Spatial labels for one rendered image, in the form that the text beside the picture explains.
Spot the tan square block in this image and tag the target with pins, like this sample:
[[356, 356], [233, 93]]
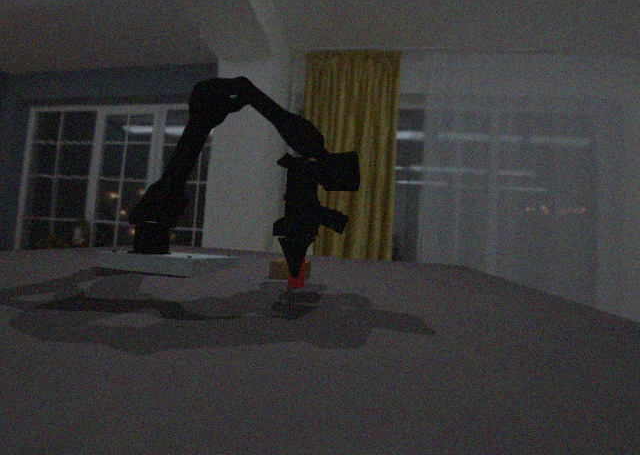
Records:
[[279, 269]]

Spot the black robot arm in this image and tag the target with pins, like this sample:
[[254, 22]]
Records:
[[209, 104]]

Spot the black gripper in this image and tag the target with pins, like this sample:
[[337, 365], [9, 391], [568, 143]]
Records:
[[299, 232]]

